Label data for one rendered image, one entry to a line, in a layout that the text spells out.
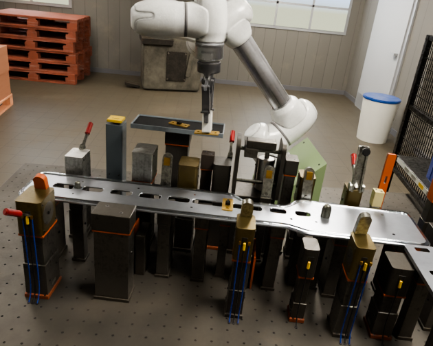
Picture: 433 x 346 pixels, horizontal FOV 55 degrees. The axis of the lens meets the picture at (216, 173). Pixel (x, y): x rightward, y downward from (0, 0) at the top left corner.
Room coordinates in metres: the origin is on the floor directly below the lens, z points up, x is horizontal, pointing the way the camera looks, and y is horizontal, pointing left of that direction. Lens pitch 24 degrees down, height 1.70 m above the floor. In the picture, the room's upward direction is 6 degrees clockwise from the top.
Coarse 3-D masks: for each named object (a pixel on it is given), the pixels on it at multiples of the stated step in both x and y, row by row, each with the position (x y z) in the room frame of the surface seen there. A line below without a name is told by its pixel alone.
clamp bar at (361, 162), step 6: (360, 150) 1.43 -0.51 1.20; (366, 150) 1.40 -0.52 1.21; (360, 156) 1.43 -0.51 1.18; (366, 156) 1.40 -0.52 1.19; (360, 162) 1.43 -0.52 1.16; (366, 162) 1.42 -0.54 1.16; (354, 168) 1.43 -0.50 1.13; (360, 168) 1.42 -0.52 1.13; (354, 174) 1.42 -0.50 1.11; (360, 174) 1.42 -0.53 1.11; (354, 180) 1.41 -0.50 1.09; (360, 180) 1.42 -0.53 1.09; (354, 186) 1.41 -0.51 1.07; (360, 186) 1.41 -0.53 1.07; (360, 192) 1.40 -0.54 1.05
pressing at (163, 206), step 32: (64, 192) 1.25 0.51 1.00; (96, 192) 1.28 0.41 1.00; (160, 192) 1.33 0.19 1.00; (192, 192) 1.35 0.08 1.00; (224, 192) 1.37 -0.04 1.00; (256, 224) 1.19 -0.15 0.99; (288, 224) 1.20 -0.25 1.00; (320, 224) 1.22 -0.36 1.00; (352, 224) 1.24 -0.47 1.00; (384, 224) 1.26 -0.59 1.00; (416, 224) 1.29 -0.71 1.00
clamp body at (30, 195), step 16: (32, 192) 1.13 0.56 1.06; (48, 192) 1.14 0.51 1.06; (16, 208) 1.06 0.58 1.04; (32, 208) 1.06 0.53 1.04; (48, 208) 1.11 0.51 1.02; (32, 224) 1.06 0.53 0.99; (48, 224) 1.11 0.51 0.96; (32, 240) 1.07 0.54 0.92; (48, 240) 1.11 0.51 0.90; (32, 256) 1.07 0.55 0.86; (48, 256) 1.10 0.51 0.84; (32, 272) 1.07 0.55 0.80; (48, 272) 1.08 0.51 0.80; (32, 288) 1.07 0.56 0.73; (48, 288) 1.07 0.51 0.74
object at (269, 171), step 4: (268, 168) 1.42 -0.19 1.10; (272, 168) 1.42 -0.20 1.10; (264, 172) 1.42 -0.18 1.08; (268, 172) 1.41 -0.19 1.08; (272, 172) 1.41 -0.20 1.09; (264, 176) 1.41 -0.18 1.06; (268, 176) 1.41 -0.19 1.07; (272, 176) 1.41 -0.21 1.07; (264, 180) 1.41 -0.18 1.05; (268, 180) 1.41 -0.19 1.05; (272, 180) 1.41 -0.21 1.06; (264, 184) 1.41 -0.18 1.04; (268, 184) 1.41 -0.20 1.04; (272, 184) 1.41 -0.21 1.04; (264, 188) 1.40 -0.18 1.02; (268, 188) 1.40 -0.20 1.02; (264, 192) 1.40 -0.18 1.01; (268, 192) 1.40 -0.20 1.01; (264, 196) 1.40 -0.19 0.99; (268, 196) 1.40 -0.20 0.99
